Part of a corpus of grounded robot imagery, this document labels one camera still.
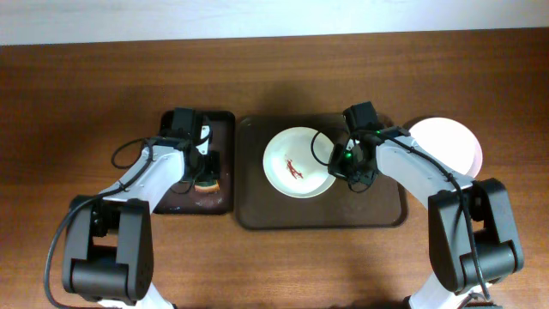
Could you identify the white plate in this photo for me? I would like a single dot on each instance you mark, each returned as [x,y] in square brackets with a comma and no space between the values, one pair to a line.
[451,142]
[290,165]

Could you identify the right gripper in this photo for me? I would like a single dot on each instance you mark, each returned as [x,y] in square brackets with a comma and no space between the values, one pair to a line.
[336,167]

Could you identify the green and orange sponge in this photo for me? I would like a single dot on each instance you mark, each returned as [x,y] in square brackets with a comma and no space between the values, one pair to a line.
[208,186]

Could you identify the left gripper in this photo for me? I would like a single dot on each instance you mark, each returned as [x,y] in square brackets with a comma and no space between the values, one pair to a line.
[213,171]

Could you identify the small black tray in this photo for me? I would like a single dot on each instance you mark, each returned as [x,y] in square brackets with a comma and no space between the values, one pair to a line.
[208,201]

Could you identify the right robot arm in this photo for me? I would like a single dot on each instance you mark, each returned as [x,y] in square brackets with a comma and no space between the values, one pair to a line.
[472,233]

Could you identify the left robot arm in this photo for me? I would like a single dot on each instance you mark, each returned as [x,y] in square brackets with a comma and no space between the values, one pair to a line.
[108,255]

